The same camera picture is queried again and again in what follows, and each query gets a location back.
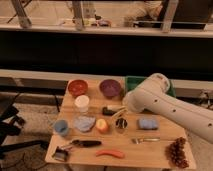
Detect yellow banana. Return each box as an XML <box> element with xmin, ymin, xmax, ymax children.
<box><xmin>107</xmin><ymin>105</ymin><xmax>126</xmax><ymax>120</ymax></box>

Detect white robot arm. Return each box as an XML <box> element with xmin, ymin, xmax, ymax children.
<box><xmin>123</xmin><ymin>73</ymin><xmax>213</xmax><ymax>144</ymax></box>

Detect purple bowl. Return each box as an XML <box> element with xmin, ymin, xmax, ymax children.
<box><xmin>99</xmin><ymin>79</ymin><xmax>122</xmax><ymax>98</ymax></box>

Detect red bowl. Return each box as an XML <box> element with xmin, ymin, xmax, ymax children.
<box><xmin>68</xmin><ymin>79</ymin><xmax>88</xmax><ymax>97</ymax></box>

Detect green plastic tray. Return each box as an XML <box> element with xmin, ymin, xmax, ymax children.
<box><xmin>125</xmin><ymin>76</ymin><xmax>176</xmax><ymax>97</ymax></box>

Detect black rectangular block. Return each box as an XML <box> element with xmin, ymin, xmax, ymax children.
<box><xmin>102</xmin><ymin>107</ymin><xmax>116</xmax><ymax>116</ymax></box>

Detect white cup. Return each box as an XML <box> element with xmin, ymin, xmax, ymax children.
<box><xmin>74</xmin><ymin>95</ymin><xmax>90</xmax><ymax>114</ymax></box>

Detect red yellow apple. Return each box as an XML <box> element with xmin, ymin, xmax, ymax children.
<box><xmin>95</xmin><ymin>119</ymin><xmax>109</xmax><ymax>133</ymax></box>

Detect small metal cup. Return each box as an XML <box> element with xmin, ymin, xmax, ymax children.
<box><xmin>115</xmin><ymin>118</ymin><xmax>128</xmax><ymax>133</ymax></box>

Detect grey-blue crumpled cloth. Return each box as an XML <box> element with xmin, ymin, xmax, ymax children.
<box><xmin>73</xmin><ymin>116</ymin><xmax>96</xmax><ymax>132</ymax></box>

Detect blue sponge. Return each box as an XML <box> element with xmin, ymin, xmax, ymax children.
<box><xmin>138</xmin><ymin>118</ymin><xmax>158</xmax><ymax>130</ymax></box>

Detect blue cup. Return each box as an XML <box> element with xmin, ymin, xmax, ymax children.
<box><xmin>53</xmin><ymin>120</ymin><xmax>69</xmax><ymax>136</ymax></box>

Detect silver fork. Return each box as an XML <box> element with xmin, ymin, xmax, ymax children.
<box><xmin>131</xmin><ymin>138</ymin><xmax>160</xmax><ymax>144</ymax></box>

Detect red chili pepper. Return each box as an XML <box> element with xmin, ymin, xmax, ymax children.
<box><xmin>95</xmin><ymin>150</ymin><xmax>125</xmax><ymax>159</ymax></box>

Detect small metal clip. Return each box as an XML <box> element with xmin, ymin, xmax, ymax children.
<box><xmin>52</xmin><ymin>147</ymin><xmax>68</xmax><ymax>162</ymax></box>

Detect bunch of red grapes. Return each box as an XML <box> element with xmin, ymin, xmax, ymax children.
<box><xmin>167</xmin><ymin>137</ymin><xmax>189</xmax><ymax>168</ymax></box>

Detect black chair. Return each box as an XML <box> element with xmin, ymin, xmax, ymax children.
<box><xmin>0</xmin><ymin>95</ymin><xmax>49</xmax><ymax>159</ymax></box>

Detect black handled peeler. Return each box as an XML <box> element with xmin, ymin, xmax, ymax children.
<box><xmin>61</xmin><ymin>139</ymin><xmax>102</xmax><ymax>149</ymax></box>

